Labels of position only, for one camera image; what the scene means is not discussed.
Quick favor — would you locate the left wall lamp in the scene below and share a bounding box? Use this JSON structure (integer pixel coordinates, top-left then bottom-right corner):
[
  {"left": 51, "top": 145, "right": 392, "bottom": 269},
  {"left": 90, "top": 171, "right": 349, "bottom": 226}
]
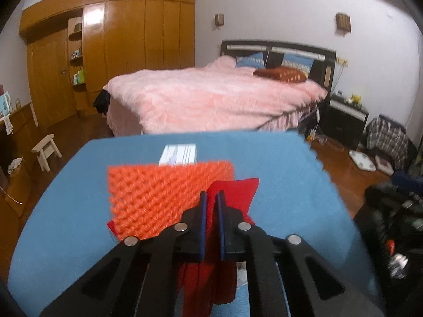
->
[{"left": 214, "top": 14, "right": 224, "bottom": 28}]

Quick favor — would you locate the wall lamp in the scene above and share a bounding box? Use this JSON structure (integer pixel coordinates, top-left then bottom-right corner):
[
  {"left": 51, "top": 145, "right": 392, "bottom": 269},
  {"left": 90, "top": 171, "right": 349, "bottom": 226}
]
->
[
  {"left": 335, "top": 13, "right": 351, "bottom": 33},
  {"left": 214, "top": 14, "right": 224, "bottom": 28}
]

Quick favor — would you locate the wooden wardrobe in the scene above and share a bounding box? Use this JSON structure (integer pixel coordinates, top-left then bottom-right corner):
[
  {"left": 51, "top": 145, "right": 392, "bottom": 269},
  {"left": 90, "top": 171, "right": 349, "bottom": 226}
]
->
[{"left": 19, "top": 0, "right": 195, "bottom": 127}]

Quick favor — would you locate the pink bed quilt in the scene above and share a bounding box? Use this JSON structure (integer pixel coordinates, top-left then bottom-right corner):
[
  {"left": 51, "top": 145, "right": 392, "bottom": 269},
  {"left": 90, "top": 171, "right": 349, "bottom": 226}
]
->
[{"left": 103, "top": 55, "right": 328, "bottom": 137}]

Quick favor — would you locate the black bedside cabinet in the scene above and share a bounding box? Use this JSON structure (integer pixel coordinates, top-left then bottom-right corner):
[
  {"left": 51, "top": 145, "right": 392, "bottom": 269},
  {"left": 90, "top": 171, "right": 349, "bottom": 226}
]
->
[{"left": 320, "top": 95, "right": 369, "bottom": 150}]

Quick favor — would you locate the left blue pillow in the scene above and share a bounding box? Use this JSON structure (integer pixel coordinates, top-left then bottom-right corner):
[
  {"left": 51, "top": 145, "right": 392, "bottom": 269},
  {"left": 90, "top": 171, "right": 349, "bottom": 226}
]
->
[{"left": 236, "top": 52, "right": 265, "bottom": 69}]

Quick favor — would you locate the right wall lamp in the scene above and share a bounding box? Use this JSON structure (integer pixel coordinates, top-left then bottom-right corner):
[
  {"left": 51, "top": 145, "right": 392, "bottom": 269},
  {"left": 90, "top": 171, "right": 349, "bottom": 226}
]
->
[{"left": 335, "top": 13, "right": 351, "bottom": 33}]

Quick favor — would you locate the white bathroom scale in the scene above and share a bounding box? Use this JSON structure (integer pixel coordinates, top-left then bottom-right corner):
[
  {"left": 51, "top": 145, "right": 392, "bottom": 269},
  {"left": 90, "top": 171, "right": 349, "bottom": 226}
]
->
[{"left": 348, "top": 150, "right": 376, "bottom": 172}]

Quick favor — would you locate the light blue electric kettle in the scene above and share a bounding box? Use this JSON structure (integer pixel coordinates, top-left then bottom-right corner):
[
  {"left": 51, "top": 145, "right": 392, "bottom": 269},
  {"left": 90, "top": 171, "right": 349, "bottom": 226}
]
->
[{"left": 0, "top": 92, "right": 11, "bottom": 117}]

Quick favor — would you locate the plaid cloth on chair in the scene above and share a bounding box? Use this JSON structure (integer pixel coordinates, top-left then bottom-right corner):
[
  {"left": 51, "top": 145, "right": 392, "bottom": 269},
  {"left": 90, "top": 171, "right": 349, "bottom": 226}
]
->
[{"left": 365, "top": 116, "right": 409, "bottom": 170}]

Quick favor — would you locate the yellow plush toy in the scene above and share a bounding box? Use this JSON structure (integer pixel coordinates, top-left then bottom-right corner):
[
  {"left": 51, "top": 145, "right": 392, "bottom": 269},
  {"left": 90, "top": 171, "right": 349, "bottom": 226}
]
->
[{"left": 350, "top": 95, "right": 362, "bottom": 105}]

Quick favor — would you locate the white charger cable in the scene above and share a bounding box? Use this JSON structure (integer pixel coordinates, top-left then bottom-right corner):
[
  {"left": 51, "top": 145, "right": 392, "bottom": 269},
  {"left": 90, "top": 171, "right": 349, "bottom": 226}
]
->
[{"left": 305, "top": 111, "right": 345, "bottom": 153}]

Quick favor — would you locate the brown polka dot pillow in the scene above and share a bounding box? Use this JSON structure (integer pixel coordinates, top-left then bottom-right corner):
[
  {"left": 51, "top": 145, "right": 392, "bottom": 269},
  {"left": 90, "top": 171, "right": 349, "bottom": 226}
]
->
[{"left": 253, "top": 66, "right": 307, "bottom": 83}]

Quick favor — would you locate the blue pillow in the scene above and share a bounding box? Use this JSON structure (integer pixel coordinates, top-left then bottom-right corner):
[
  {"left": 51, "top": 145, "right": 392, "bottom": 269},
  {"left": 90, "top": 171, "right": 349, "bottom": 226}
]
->
[
  {"left": 281, "top": 54, "right": 314, "bottom": 77},
  {"left": 236, "top": 52, "right": 265, "bottom": 69}
]

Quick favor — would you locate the wall power socket strip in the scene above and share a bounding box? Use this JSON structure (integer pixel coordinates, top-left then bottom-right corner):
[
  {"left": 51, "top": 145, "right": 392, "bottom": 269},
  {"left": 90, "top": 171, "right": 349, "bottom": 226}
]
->
[{"left": 335, "top": 57, "right": 348, "bottom": 67}]

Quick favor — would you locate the blue felt table mat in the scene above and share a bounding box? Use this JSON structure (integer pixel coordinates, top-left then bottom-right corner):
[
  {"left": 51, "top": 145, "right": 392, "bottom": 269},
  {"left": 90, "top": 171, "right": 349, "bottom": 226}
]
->
[{"left": 8, "top": 132, "right": 381, "bottom": 316}]

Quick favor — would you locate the dark wooden bed frame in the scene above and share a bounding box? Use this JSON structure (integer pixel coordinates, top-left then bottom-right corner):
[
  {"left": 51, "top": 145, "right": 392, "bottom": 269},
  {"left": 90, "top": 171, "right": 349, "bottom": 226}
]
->
[{"left": 219, "top": 39, "right": 337, "bottom": 130}]

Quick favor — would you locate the white red floor book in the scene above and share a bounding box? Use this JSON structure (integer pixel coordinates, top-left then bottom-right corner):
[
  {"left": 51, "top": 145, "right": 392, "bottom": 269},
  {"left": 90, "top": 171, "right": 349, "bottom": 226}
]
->
[{"left": 375, "top": 156, "right": 394, "bottom": 176}]

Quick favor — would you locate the small white wooden stool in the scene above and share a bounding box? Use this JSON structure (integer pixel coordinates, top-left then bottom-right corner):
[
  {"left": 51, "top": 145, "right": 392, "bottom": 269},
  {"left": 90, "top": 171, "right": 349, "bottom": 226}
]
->
[{"left": 31, "top": 134, "right": 62, "bottom": 172}]

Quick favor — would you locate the right blue pillow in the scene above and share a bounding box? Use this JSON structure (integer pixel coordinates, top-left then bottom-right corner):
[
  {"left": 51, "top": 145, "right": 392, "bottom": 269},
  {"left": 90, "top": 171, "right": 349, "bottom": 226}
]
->
[{"left": 281, "top": 54, "right": 314, "bottom": 77}]

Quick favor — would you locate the red plastic bag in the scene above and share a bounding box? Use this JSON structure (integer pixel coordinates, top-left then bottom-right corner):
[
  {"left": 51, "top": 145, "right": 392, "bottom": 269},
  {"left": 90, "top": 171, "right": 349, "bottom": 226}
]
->
[{"left": 106, "top": 177, "right": 260, "bottom": 317}]

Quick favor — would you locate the small white box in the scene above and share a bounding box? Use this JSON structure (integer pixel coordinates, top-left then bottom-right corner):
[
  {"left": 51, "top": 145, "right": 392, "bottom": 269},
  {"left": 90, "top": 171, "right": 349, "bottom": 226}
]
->
[{"left": 158, "top": 144, "right": 197, "bottom": 166}]

